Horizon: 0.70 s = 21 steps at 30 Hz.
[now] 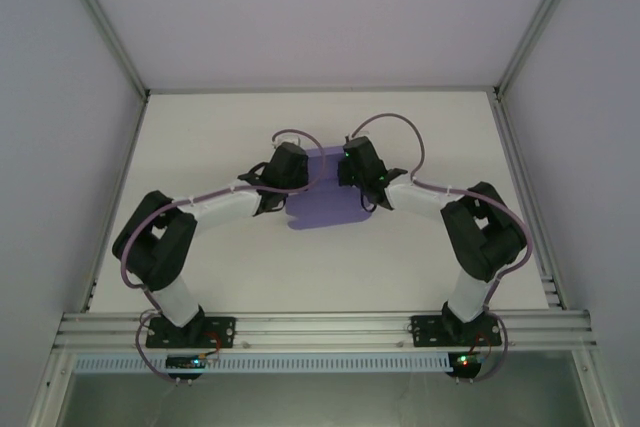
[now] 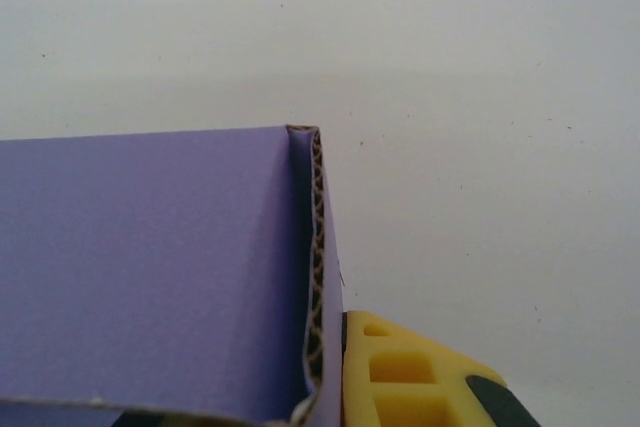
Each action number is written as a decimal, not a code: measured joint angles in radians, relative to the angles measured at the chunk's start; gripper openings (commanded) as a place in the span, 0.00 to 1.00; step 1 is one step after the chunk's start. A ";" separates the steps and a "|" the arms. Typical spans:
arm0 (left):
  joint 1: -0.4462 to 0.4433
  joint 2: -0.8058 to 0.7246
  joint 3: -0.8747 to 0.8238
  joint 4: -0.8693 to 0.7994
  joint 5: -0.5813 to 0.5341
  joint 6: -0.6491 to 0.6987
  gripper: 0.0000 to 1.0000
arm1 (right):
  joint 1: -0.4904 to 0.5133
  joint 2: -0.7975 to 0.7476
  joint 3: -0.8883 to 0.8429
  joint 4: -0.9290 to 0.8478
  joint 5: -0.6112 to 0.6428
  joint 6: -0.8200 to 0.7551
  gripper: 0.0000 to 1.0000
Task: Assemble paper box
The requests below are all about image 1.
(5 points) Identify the aluminium table side rail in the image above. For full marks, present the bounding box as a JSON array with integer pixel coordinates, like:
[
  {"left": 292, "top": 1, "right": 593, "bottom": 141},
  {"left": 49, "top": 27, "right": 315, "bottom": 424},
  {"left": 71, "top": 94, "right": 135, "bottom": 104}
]
[
  {"left": 492, "top": 95, "right": 571, "bottom": 311},
  {"left": 74, "top": 94, "right": 150, "bottom": 316}
]

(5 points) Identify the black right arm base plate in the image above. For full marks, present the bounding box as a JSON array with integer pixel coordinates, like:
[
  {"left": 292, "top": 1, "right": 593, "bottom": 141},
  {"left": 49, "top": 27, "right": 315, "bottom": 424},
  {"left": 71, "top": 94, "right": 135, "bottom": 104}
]
[{"left": 409, "top": 314, "right": 503, "bottom": 348}]

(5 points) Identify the purple cloth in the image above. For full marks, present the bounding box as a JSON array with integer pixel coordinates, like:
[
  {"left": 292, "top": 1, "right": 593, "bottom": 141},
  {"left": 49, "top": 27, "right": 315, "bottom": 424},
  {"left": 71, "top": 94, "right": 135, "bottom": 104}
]
[{"left": 286, "top": 145, "right": 374, "bottom": 232}]

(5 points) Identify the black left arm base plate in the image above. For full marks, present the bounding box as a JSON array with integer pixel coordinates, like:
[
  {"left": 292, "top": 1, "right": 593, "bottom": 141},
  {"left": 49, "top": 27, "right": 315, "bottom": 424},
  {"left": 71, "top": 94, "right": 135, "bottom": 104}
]
[{"left": 145, "top": 315, "right": 237, "bottom": 349}]

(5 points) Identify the left circuit board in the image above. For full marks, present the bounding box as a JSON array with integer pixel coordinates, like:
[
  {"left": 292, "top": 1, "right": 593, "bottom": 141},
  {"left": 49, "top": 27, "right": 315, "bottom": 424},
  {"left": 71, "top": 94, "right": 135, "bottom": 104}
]
[{"left": 166, "top": 354, "right": 207, "bottom": 371}]

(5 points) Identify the right circuit board with LED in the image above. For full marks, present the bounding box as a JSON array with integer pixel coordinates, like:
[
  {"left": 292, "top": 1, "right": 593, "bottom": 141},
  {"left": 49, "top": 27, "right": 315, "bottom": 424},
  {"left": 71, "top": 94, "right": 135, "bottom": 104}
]
[{"left": 452, "top": 352, "right": 489, "bottom": 373}]

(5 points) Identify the aluminium frame post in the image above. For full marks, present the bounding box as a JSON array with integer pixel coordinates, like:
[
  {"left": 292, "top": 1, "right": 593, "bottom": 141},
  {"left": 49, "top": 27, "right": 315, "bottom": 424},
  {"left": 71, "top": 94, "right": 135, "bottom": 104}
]
[
  {"left": 492, "top": 0, "right": 586, "bottom": 98},
  {"left": 52, "top": 0, "right": 151, "bottom": 98}
]

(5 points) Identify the light blue slotted cable duct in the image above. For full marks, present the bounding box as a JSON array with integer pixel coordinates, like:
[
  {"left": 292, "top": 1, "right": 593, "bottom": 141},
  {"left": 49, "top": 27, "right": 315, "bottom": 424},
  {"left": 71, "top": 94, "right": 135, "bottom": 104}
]
[{"left": 73, "top": 352, "right": 451, "bottom": 373}]

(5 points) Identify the aluminium mounting rail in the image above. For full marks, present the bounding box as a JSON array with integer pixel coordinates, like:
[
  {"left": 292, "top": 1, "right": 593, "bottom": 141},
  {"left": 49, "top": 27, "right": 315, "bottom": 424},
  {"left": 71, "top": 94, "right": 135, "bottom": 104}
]
[{"left": 52, "top": 310, "right": 599, "bottom": 348}]

